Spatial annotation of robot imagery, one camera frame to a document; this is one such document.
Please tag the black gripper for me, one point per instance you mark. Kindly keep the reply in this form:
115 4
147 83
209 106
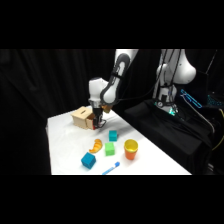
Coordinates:
96 107

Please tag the black covered robot stand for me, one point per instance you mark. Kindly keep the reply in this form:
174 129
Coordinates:
166 133

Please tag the wooden drawer with red front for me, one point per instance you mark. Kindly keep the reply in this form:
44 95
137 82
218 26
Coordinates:
90 124

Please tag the dark blue foam block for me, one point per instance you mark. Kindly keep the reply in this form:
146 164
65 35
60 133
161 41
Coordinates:
88 160

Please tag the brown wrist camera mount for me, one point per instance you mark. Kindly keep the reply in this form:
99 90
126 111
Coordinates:
107 108

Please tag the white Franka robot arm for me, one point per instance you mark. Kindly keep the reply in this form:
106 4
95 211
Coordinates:
115 80

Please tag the blue and white marker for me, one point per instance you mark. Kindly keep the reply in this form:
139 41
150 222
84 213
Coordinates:
111 168

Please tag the orange cup with yellow inside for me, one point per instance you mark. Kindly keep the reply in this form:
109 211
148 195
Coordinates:
131 150

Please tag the black curtain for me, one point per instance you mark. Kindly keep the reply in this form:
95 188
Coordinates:
40 83

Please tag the light teal foam cube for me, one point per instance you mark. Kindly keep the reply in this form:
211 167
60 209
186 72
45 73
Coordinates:
113 135

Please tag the light wooden drawer box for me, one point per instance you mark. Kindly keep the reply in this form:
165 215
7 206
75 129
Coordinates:
80 118

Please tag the small green light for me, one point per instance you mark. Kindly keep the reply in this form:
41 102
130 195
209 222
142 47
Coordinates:
172 112

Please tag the orange toy croissant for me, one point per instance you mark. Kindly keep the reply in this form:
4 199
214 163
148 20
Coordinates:
97 146

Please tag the blue lit frame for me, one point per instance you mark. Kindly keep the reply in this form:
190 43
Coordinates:
191 98

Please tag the green foam cube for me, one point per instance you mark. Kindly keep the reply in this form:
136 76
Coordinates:
110 149

